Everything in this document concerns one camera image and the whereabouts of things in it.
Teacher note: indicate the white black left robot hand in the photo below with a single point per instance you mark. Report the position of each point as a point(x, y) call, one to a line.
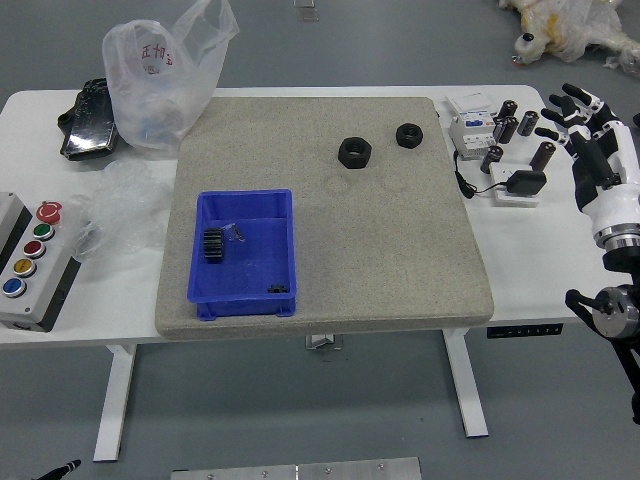
point(62, 470)

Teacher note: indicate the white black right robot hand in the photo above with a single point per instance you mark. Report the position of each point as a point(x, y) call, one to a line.
point(617, 200)

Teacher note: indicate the big black gear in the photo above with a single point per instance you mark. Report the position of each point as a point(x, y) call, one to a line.
point(213, 246)

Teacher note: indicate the small black gear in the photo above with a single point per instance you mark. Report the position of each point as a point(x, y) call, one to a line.
point(276, 289)

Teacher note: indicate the small black hex nut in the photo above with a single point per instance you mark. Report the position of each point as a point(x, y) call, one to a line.
point(403, 141)

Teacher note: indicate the grey button control box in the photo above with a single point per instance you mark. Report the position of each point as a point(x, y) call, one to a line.
point(15, 240)

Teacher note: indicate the big black hex nut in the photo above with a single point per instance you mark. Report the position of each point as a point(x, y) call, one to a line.
point(346, 158)

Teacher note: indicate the black cylindrical capacitor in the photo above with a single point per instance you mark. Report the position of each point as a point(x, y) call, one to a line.
point(509, 110)
point(542, 156)
point(504, 131)
point(528, 124)
point(491, 160)

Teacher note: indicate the white table leg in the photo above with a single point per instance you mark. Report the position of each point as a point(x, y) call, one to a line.
point(468, 390)
point(116, 400)

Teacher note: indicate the black power adapter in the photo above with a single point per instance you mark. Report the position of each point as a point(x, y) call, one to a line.
point(526, 183)

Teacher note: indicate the black table control panel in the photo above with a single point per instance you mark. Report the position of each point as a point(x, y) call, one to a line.
point(525, 331)

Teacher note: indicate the white circuit breaker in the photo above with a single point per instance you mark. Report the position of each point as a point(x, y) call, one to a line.
point(469, 132)

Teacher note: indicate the plush toy in plastic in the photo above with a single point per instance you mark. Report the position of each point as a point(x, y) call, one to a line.
point(570, 25)

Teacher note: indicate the blue push button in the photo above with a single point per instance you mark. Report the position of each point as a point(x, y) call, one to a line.
point(12, 287)

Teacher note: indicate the yellow push button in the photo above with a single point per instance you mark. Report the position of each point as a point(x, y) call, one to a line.
point(23, 267)

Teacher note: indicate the red push button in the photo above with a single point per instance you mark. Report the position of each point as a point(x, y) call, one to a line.
point(33, 249)

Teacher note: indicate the green push button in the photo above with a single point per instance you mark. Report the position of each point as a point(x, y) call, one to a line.
point(42, 231)

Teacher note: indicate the red emergency stop button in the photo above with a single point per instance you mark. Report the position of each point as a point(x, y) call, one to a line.
point(49, 211)

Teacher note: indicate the grey-brown foam mat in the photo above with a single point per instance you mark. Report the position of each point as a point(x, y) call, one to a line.
point(350, 250)

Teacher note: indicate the blue plastic bin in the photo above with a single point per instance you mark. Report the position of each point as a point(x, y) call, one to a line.
point(250, 270)

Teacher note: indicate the crumpled clear plastic wrap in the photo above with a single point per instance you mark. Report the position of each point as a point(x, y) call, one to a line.
point(127, 200)

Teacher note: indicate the black plastic tray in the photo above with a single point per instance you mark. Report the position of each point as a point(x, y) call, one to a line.
point(89, 130)

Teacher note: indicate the metal floor socket plate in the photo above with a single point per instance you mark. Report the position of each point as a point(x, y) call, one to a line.
point(306, 10)

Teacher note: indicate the white plastic bag red print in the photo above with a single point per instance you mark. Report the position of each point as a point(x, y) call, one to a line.
point(150, 100)

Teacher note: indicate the white wall socket plate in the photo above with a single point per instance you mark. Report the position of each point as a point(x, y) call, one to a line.
point(500, 177)

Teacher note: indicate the grey metal base plate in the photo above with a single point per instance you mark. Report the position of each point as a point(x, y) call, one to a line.
point(295, 471)

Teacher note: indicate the metal bracket under table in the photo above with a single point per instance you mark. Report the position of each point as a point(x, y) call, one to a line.
point(322, 342)

